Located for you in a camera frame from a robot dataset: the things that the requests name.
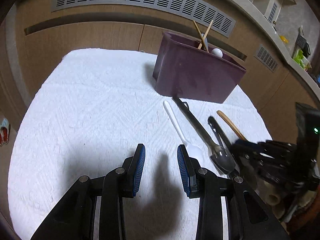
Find speckled stone countertop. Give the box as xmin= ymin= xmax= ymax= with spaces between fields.
xmin=225 ymin=0 xmax=320 ymax=98

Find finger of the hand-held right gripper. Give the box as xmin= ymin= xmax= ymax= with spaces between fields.
xmin=236 ymin=155 xmax=304 ymax=190
xmin=231 ymin=139 xmax=299 ymax=161

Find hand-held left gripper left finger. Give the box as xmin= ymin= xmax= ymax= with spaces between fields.
xmin=30 ymin=144 xmax=146 ymax=240

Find narrow grey vent grille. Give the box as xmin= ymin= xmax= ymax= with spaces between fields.
xmin=268 ymin=1 xmax=278 ymax=23

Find red and blue slipper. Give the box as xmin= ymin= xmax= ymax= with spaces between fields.
xmin=0 ymin=118 xmax=11 ymax=147

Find wooden cabinet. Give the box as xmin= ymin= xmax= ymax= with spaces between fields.
xmin=0 ymin=0 xmax=320 ymax=143

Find green packets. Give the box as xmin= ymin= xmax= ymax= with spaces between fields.
xmin=292 ymin=50 xmax=312 ymax=70

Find steel serving spoon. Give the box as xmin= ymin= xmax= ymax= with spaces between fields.
xmin=172 ymin=96 xmax=237 ymax=175

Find purple plastic utensil bin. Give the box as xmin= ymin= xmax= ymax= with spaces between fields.
xmin=152 ymin=31 xmax=247 ymax=104

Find wooden spoon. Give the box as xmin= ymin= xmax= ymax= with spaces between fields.
xmin=216 ymin=110 xmax=248 ymax=142

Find black tongs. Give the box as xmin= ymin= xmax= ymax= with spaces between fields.
xmin=207 ymin=116 xmax=241 ymax=180

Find white textured towel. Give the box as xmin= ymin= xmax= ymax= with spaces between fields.
xmin=7 ymin=49 xmax=273 ymax=240

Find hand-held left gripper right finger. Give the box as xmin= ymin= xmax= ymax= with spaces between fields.
xmin=177 ymin=144 xmax=290 ymax=240

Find black kitchen tool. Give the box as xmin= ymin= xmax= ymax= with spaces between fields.
xmin=295 ymin=26 xmax=310 ymax=58

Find long grey vent grille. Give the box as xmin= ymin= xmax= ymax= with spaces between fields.
xmin=51 ymin=0 xmax=237 ymax=34

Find short grey vent grille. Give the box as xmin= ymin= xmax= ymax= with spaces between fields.
xmin=254 ymin=44 xmax=278 ymax=72

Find wooden chopstick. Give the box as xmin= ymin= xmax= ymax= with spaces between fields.
xmin=192 ymin=20 xmax=209 ymax=53
xmin=198 ymin=19 xmax=214 ymax=50

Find white plastic spoon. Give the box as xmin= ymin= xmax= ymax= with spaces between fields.
xmin=163 ymin=101 xmax=204 ymax=161

